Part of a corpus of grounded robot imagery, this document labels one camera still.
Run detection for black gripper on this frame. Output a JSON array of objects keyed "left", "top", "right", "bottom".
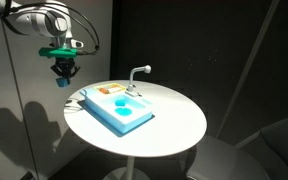
[{"left": 50, "top": 56, "right": 82, "bottom": 81}]

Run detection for blue toy cup with handle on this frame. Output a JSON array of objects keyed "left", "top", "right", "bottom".
[{"left": 55, "top": 76, "right": 69, "bottom": 89}]

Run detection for yellow toy dish rack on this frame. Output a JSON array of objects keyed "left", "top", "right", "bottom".
[{"left": 92, "top": 82, "right": 127, "bottom": 96}]

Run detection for small blue toy tumbler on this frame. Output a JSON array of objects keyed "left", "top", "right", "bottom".
[{"left": 114, "top": 98, "right": 127, "bottom": 107}]

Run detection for gray toy faucet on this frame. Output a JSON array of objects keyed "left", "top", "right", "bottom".
[{"left": 125, "top": 64, "right": 153, "bottom": 98}]

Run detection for light blue toy sink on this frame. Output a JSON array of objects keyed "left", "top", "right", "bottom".
[{"left": 79, "top": 82, "right": 154, "bottom": 134}]

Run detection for blue toy plate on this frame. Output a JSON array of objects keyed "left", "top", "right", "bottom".
[{"left": 113, "top": 106, "right": 133, "bottom": 117}]

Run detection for gray slanted pole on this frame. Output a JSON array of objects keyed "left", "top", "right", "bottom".
[{"left": 215, "top": 0, "right": 281, "bottom": 138}]

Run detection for gray upholstered chair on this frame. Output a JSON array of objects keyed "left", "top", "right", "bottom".
[{"left": 185, "top": 113, "right": 288, "bottom": 180}]

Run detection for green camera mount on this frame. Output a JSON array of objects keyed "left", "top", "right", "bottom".
[{"left": 37, "top": 46, "right": 79, "bottom": 60}]

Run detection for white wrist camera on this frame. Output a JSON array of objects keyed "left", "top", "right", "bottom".
[{"left": 70, "top": 38, "right": 85, "bottom": 49}]

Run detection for white table pedestal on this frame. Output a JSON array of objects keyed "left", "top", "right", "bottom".
[{"left": 101, "top": 155, "right": 152, "bottom": 180}]

